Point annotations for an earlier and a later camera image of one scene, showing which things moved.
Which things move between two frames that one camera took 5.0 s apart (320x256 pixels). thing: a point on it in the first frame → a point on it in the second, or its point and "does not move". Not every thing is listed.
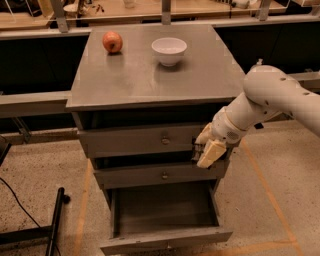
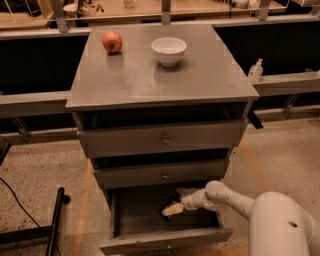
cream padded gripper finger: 206,135 → 186,191
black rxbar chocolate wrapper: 197,150 → 170,203
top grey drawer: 139,141 does not move
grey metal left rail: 37,103 does not move
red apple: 112,42 does not move
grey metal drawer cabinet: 140,97 does not move
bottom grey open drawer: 165,216 does not move
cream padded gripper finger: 212,152 → 172,209
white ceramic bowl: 169,50 does not move
